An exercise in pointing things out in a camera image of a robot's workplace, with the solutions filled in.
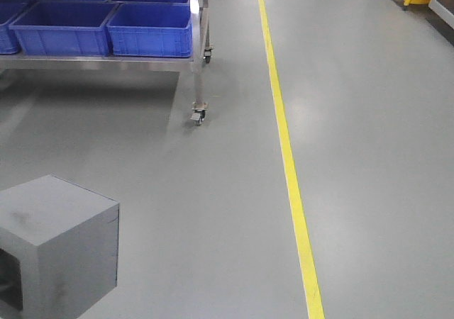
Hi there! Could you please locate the gray hollow cube base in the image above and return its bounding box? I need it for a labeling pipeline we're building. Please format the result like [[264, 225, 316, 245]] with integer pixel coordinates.
[[1, 175, 120, 318]]

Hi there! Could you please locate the blue bin front right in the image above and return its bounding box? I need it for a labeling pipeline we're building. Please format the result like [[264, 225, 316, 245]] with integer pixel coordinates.
[[106, 3, 193, 58]]

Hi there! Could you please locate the blue bin front middle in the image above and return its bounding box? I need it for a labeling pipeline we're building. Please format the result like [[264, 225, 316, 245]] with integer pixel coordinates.
[[10, 1, 118, 57]]

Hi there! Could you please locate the cart caster wheel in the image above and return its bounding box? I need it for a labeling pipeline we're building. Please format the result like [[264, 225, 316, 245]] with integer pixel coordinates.
[[190, 102, 208, 126]]

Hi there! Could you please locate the stainless steel cart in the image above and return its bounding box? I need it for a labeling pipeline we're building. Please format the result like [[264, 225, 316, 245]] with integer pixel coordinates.
[[0, 0, 214, 128]]

